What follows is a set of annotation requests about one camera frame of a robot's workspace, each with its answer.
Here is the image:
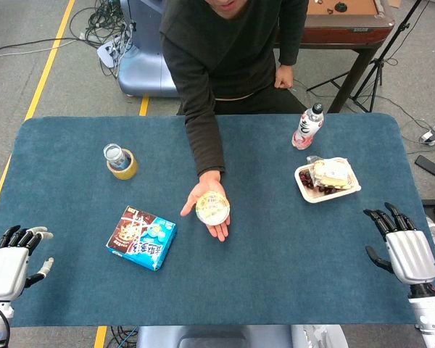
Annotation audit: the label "person's left forearm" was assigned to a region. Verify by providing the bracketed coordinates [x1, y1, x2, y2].
[278, 17, 307, 68]

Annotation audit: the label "blue grey machine base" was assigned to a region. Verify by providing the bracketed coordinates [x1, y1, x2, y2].
[117, 0, 178, 98]

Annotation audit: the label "yellow tape roll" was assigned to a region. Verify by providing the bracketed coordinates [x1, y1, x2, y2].
[107, 148, 138, 181]

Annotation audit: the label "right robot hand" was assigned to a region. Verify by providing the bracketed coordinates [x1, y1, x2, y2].
[363, 202, 435, 286]

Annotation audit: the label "black floor cable bundle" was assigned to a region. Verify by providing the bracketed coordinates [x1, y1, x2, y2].
[68, 0, 136, 79]

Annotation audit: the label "black phone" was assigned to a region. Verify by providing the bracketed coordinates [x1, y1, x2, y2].
[414, 154, 435, 178]

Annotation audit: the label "brown pool table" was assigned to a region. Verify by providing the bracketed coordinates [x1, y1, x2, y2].
[275, 0, 396, 114]

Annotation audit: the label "round snack cup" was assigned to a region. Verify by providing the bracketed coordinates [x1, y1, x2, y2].
[195, 191, 231, 226]

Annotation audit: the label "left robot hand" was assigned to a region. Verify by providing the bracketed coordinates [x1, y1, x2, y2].
[0, 225, 54, 302]

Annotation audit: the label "person's right hand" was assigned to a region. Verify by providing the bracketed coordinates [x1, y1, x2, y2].
[180, 170, 231, 243]

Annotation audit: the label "person's left hand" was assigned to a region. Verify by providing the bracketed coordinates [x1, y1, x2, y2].
[274, 65, 295, 91]

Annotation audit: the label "blue brown cookie box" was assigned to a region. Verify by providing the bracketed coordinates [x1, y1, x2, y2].
[105, 205, 178, 272]

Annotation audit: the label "person's torso dark sweater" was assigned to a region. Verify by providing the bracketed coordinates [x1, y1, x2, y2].
[159, 0, 310, 116]

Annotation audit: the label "black tripod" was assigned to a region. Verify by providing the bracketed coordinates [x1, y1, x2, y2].
[306, 0, 426, 113]

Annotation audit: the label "grey robot torso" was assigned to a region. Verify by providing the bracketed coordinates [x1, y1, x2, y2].
[136, 324, 349, 348]

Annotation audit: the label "beige food tray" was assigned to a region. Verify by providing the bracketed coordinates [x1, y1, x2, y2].
[294, 157, 362, 204]

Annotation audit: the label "black cables under robot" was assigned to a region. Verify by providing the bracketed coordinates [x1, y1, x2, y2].
[109, 325, 139, 348]

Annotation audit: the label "wrapped sandwich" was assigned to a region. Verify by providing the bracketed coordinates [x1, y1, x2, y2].
[306, 155, 355, 191]

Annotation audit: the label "dark red cherries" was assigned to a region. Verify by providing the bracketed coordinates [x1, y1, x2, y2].
[299, 170, 344, 195]

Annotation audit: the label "person's right forearm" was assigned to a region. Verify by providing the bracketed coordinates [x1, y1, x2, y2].
[183, 108, 226, 178]

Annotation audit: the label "white drink bottle black cap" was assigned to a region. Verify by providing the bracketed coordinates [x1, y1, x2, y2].
[291, 102, 325, 150]

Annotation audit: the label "clear glass jar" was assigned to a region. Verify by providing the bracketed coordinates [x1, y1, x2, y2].
[102, 143, 131, 170]

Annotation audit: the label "blue table cloth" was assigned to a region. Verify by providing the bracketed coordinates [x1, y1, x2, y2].
[0, 112, 435, 329]

